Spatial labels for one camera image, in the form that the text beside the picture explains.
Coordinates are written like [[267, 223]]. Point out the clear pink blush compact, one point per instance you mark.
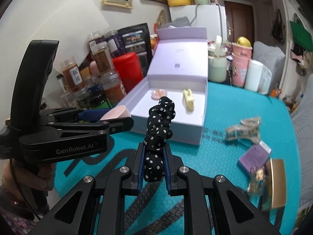
[[158, 93]]

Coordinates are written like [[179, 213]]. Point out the lavender open gift box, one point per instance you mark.
[[180, 61]]

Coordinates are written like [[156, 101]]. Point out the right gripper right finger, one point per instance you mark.
[[212, 205]]

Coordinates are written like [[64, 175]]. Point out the brown label clear jar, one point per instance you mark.
[[102, 57]]

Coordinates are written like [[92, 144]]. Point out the purple label jar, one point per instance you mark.
[[115, 44]]

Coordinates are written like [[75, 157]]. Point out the green tote bag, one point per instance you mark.
[[301, 36]]

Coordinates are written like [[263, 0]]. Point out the white refrigerator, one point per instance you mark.
[[212, 17]]

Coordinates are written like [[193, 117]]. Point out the grey leaf chair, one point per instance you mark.
[[273, 60], [302, 119]]

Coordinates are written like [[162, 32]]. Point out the purple small product box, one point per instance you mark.
[[255, 158]]

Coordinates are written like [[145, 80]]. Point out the far grey leaf chair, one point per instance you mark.
[[273, 60]]

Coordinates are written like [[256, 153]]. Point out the near grey leaf chair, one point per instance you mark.
[[302, 119]]

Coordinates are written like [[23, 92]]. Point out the brown wooden door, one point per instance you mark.
[[240, 21]]

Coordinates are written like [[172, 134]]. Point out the pink round compact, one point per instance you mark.
[[117, 112]]

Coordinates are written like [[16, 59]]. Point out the beige marbled hair claw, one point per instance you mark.
[[247, 129]]

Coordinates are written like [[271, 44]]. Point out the cream yellow hair claw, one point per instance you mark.
[[188, 99]]

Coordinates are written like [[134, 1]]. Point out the black snack bag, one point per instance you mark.
[[136, 38]]

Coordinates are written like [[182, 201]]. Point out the teal bubble mat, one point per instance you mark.
[[158, 213]]

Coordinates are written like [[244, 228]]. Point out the red plastic canister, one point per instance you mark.
[[129, 70]]

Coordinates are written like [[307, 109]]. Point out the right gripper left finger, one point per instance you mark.
[[96, 206]]

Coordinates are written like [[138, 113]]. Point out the black polka dot scrunchie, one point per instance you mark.
[[158, 132]]

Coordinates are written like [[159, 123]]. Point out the pink panda cup stack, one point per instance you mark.
[[241, 57]]

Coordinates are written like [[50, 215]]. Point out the gold rectangular box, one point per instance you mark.
[[274, 195]]

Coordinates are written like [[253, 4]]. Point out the pale green white jug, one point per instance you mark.
[[217, 61]]

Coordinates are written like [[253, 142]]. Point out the white paper roll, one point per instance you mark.
[[258, 77]]

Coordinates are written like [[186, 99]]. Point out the clear jar orange label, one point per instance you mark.
[[113, 87]]

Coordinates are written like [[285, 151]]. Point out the bear charm keychain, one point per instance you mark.
[[257, 182]]

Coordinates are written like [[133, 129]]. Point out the person left hand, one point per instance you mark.
[[44, 180]]

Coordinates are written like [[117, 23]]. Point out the black hanging bag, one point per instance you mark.
[[278, 28]]

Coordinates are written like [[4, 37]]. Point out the yellow pear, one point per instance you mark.
[[243, 41]]

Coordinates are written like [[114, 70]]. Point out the woven round fan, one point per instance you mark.
[[161, 19]]

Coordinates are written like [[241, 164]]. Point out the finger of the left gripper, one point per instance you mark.
[[72, 115], [111, 126]]

